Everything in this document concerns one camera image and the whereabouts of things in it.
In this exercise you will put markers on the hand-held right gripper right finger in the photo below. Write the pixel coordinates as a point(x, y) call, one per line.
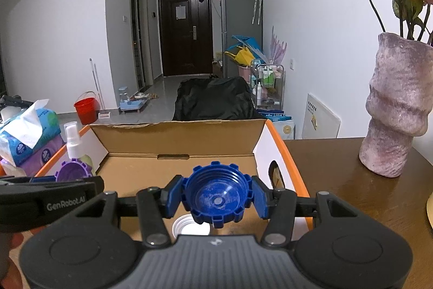
point(260, 199)

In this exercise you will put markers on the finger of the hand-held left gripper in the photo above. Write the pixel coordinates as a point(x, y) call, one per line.
point(67, 182)
point(44, 179)

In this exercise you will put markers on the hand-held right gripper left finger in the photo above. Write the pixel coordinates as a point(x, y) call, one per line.
point(173, 196)

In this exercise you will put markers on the purple bottle cap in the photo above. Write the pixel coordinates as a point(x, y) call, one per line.
point(72, 170)

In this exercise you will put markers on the white bottle cap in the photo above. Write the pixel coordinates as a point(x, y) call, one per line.
point(189, 228)

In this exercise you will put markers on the green spray bottle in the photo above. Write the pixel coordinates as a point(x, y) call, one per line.
point(72, 140)

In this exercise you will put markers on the blue bottle cap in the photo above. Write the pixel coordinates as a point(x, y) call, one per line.
point(216, 194)

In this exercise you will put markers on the red cardboard box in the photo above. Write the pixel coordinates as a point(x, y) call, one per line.
point(176, 140)

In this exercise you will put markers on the person's left hand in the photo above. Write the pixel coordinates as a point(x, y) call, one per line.
point(15, 241)

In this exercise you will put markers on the purple tissue pack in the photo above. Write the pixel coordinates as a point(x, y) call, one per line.
point(44, 155)

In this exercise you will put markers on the blue tissue pack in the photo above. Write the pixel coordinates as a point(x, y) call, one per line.
point(37, 133)

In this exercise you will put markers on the white bowl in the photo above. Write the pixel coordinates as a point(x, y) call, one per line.
point(8, 113)

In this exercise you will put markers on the red bucket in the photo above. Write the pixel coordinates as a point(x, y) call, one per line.
point(86, 109)

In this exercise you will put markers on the blue boxed package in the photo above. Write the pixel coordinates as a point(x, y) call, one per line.
point(279, 124)

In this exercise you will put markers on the black folded stand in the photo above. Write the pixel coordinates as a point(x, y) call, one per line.
point(13, 100)

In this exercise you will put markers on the white board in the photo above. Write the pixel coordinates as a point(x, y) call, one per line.
point(321, 119)

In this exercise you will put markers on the pet water feeder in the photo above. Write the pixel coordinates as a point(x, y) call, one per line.
point(130, 102)

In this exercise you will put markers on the white mop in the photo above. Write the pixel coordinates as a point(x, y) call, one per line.
point(96, 82)

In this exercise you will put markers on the black garbage bag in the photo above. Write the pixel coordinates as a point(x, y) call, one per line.
point(213, 99)

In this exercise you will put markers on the storage trolley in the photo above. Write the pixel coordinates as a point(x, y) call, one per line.
point(269, 82)

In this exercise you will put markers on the pink bin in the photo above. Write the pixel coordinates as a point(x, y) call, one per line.
point(244, 72)

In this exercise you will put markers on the yellow bag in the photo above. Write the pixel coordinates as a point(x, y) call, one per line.
point(242, 55)

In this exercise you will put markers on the purple feather decoration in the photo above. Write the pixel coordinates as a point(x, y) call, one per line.
point(279, 45)

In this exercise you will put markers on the dark brown door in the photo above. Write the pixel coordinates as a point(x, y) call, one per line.
point(184, 38)

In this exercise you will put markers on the blue umbrella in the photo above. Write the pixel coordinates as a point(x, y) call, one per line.
point(248, 42)

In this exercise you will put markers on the pink textured vase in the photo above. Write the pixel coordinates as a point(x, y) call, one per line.
point(395, 106)

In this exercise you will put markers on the grey refrigerator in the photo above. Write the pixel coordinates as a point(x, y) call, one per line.
point(240, 14)

